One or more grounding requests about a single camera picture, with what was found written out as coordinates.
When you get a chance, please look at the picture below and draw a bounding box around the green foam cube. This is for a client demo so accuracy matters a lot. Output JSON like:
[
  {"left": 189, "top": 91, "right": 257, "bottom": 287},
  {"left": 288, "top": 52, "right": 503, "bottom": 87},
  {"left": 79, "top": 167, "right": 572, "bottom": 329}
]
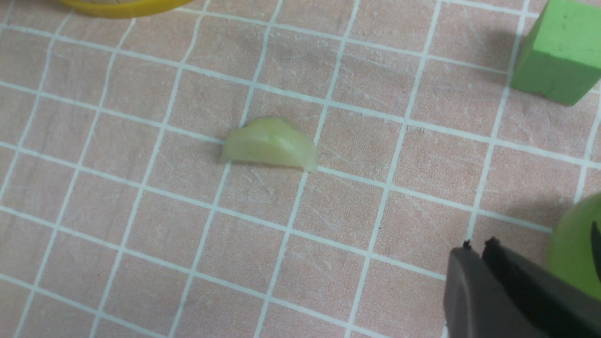
[{"left": 510, "top": 0, "right": 601, "bottom": 106}]

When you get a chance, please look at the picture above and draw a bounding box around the bamboo steamer tray yellow rim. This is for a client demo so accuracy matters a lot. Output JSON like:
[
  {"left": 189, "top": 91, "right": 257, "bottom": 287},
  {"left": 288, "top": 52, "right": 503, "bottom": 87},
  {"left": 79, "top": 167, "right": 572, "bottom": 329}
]
[{"left": 59, "top": 0, "right": 191, "bottom": 19}]

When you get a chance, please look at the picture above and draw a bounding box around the pale green dumpling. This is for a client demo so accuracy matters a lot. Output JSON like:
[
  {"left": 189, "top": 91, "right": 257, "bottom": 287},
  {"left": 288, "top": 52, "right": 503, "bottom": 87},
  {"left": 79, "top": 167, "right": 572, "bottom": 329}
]
[{"left": 219, "top": 116, "right": 320, "bottom": 172}]

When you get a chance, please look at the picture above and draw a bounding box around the pink checkered tablecloth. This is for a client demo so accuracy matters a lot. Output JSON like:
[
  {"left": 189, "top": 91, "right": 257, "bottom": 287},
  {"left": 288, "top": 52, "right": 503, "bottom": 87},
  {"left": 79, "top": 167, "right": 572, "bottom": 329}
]
[{"left": 1, "top": 0, "right": 600, "bottom": 338}]

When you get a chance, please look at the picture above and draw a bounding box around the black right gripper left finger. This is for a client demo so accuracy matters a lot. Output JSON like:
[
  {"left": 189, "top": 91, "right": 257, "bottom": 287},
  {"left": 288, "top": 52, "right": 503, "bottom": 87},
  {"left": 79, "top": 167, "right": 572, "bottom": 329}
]
[{"left": 443, "top": 240, "right": 559, "bottom": 338}]

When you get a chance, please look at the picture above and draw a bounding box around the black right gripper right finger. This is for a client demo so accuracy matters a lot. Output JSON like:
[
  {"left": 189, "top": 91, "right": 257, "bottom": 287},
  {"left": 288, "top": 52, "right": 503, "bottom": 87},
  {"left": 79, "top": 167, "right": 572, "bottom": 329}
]
[{"left": 482, "top": 238, "right": 601, "bottom": 338}]

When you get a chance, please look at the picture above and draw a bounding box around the green toy watermelon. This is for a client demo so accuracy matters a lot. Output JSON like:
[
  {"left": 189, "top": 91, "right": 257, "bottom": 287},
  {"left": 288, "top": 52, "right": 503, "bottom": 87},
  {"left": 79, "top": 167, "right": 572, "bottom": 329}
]
[{"left": 547, "top": 192, "right": 601, "bottom": 300}]

